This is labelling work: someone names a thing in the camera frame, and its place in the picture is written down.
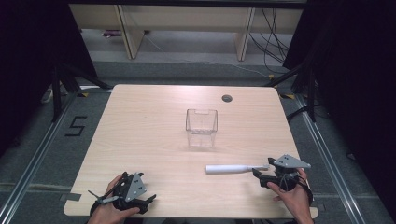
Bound light wooden shelf unit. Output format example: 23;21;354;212
68;3;304;62

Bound clear plastic container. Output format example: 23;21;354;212
185;107;219;149

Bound person's right hand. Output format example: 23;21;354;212
266;167;316;224

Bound white electric toothbrush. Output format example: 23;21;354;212
205;163;271;175

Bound black metal stand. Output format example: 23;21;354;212
50;63;114;123
263;63;318;123

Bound grey plug with cable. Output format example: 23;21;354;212
87;189;120;205

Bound purple object under shelf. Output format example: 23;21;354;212
101;29;123;38

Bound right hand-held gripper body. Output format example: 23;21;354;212
258;154;312;192

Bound grey tape strip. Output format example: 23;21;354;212
59;192;82;203

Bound bundle of black cables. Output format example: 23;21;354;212
247;7;294;75

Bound black curtain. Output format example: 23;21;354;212
282;0;396;216
0;0;98;158

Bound thick black floor cable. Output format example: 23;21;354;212
285;105;310;123

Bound black wrist strap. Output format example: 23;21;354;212
297;177;314;207

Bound aluminium floor rail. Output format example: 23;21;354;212
294;93;366;224
0;91;79;224

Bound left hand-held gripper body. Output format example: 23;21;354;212
111;171;149;216

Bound person's left hand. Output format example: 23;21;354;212
88;174;141;224

